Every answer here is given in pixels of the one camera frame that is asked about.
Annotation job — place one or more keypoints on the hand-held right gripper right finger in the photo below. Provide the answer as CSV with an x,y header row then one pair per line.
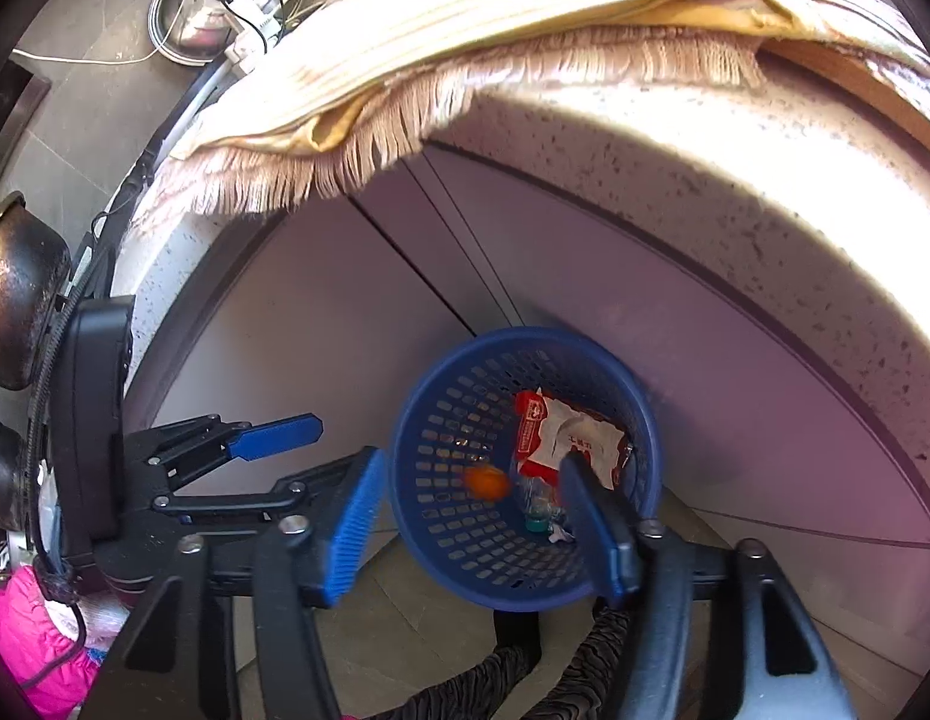
x,y
596,525

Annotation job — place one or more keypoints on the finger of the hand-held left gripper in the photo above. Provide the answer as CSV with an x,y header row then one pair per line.
x,y
281,435
247,504

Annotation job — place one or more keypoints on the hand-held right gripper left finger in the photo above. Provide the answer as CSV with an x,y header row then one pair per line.
x,y
352,525

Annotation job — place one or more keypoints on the clear bottle with green cap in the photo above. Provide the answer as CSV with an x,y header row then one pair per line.
x,y
538,521

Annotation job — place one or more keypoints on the blue plastic basket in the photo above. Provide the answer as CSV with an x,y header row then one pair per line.
x,y
450,540

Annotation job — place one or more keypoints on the red and white snack packet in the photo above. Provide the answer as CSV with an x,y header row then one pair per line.
x,y
562,427

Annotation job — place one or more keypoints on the small orange fruit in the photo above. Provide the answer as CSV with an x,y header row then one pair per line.
x,y
486,483

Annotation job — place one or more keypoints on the person's left forearm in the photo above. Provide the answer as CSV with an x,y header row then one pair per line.
x,y
30,630

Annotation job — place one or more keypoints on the white cabinet door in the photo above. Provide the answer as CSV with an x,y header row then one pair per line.
x,y
285,315
585,277

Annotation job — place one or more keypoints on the person's right leg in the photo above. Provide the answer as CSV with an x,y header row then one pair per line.
x,y
585,667

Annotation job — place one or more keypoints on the person's leg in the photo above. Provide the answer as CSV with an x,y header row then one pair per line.
x,y
472,682
585,667

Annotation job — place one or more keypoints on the black wok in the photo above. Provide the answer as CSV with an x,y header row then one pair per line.
x,y
22,300

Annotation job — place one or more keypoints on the person's left leg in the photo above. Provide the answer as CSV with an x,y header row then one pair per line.
x,y
472,682

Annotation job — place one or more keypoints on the plain yellow cloth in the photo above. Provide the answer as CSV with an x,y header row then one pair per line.
x,y
334,131

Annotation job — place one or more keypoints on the black round hot plate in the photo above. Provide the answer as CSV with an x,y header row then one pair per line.
x,y
202,101

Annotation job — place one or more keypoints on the white power adapter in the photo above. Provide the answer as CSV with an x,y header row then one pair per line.
x,y
247,34

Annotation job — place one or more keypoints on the stainless steel pot lid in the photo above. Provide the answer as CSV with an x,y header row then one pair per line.
x,y
187,22

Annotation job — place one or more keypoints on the pink fringed mat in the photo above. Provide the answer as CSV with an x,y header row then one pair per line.
x,y
510,67

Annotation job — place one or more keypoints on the yellow striped cloth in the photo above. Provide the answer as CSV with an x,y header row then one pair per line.
x,y
435,7

